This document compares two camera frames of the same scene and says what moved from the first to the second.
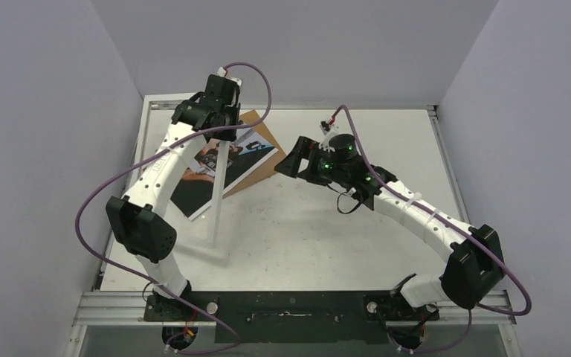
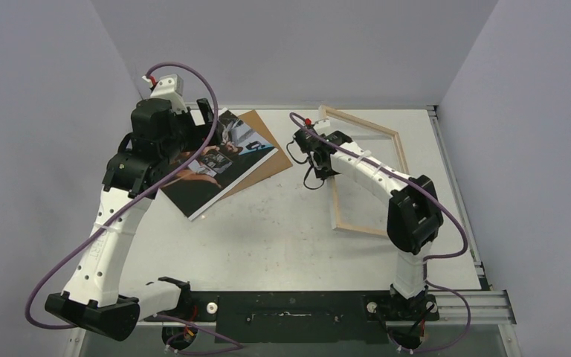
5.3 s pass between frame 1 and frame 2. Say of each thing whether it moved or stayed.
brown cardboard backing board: stayed
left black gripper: moved
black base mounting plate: stayed
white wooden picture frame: moved
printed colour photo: stayed
